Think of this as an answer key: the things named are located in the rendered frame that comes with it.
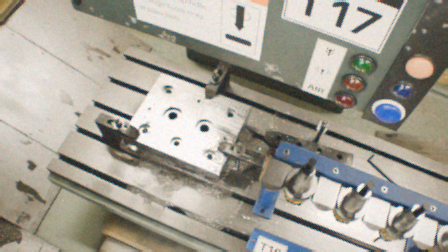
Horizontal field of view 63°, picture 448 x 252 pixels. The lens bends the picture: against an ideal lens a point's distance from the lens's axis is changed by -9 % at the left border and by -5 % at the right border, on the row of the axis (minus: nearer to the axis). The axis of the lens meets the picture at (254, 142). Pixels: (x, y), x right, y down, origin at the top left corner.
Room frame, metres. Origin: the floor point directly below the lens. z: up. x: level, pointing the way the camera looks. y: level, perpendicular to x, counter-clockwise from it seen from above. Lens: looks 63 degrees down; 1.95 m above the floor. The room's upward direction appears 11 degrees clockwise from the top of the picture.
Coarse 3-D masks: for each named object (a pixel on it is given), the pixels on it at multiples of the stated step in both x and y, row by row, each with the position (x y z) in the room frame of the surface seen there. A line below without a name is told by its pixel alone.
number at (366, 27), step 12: (336, 0) 0.27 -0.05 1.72; (348, 0) 0.26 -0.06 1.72; (360, 0) 0.26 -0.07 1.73; (324, 12) 0.27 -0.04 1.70; (336, 12) 0.27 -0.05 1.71; (348, 12) 0.26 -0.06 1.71; (360, 12) 0.26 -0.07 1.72; (372, 12) 0.26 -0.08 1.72; (384, 12) 0.26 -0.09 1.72; (324, 24) 0.27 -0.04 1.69; (336, 24) 0.27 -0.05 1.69; (348, 24) 0.26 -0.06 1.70; (360, 24) 0.26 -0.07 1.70; (372, 24) 0.26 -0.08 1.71; (384, 24) 0.26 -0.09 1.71; (360, 36) 0.26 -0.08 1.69; (372, 36) 0.26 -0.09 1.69
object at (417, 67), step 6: (408, 60) 0.25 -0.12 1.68; (414, 60) 0.24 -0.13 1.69; (420, 60) 0.24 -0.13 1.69; (426, 60) 0.24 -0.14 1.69; (408, 66) 0.24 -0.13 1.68; (414, 66) 0.24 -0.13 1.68; (420, 66) 0.24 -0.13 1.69; (426, 66) 0.24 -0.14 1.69; (408, 72) 0.24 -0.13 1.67; (414, 72) 0.24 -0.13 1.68; (420, 72) 0.24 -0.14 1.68; (426, 72) 0.24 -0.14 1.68; (432, 72) 0.24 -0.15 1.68
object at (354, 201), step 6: (360, 186) 0.29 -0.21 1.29; (354, 192) 0.28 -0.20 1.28; (360, 192) 0.28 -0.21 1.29; (348, 198) 0.28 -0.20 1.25; (354, 198) 0.27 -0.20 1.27; (360, 198) 0.27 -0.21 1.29; (366, 198) 0.27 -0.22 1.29; (348, 204) 0.27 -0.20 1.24; (354, 204) 0.27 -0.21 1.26; (360, 204) 0.26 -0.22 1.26; (348, 210) 0.26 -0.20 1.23; (354, 210) 0.26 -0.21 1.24; (360, 210) 0.26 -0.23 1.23
